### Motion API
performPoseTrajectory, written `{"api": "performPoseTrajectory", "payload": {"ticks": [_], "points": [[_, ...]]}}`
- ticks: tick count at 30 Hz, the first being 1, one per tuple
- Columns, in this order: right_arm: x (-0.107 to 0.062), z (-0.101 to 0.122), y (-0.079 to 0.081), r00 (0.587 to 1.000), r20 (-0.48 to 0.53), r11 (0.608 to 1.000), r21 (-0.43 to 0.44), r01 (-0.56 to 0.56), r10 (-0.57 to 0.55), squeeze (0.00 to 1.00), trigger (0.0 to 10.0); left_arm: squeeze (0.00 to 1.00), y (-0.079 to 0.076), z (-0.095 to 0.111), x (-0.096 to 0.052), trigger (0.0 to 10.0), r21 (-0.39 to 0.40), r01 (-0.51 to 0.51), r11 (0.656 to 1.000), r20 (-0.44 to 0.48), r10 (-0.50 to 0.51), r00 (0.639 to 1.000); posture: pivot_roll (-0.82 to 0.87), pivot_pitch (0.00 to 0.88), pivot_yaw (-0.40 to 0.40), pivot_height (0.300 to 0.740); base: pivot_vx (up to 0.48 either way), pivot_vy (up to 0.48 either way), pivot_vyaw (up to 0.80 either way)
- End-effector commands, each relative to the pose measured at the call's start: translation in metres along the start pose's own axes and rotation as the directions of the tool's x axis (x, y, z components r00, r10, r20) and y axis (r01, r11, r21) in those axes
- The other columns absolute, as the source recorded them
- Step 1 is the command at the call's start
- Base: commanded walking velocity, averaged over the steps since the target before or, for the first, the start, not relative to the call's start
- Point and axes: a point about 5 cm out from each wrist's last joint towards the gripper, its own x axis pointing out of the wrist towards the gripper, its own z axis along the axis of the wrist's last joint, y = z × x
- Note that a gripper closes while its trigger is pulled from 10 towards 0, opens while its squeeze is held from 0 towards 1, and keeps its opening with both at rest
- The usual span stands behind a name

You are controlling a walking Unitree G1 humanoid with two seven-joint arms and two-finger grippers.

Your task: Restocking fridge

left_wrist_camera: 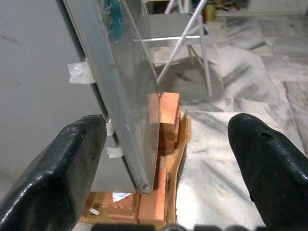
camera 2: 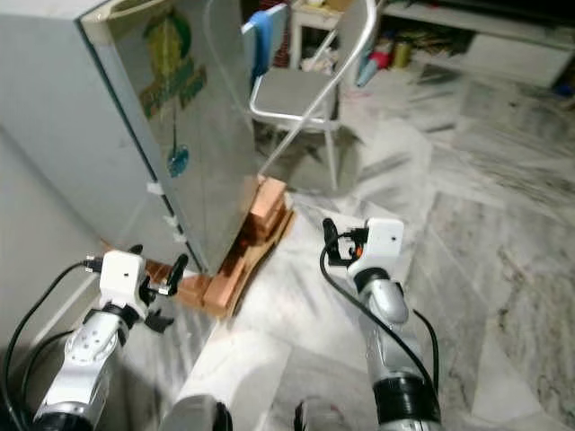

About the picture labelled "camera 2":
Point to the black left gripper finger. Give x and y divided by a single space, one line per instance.
136 249
180 269

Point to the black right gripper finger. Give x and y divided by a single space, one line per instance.
331 238

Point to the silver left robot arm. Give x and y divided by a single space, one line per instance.
85 359

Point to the small blue fridge magnet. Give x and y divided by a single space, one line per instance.
178 162

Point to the grey fridge body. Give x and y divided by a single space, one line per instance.
72 90

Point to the orange brick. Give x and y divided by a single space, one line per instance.
216 294
268 202

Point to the grey robot left leg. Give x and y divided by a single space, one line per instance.
198 417

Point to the grey robot leg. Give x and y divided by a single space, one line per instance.
198 417
328 420

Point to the light blue bottle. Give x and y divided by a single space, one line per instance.
364 74

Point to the grey robot right leg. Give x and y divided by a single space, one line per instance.
328 420

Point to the red bottle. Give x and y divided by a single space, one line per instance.
380 59

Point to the yellow jar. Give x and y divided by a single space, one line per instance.
401 56

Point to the green leaf sticker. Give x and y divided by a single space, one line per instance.
171 54

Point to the blue cloth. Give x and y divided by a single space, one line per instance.
259 45

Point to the small white stool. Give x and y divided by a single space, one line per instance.
314 16

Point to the white shelf unit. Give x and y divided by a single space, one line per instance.
503 58

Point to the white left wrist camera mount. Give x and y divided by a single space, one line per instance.
124 274

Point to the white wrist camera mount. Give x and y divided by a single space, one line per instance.
124 274
386 238

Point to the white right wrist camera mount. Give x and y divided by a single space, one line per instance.
386 238

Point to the metal frame grey chair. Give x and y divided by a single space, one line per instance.
292 90

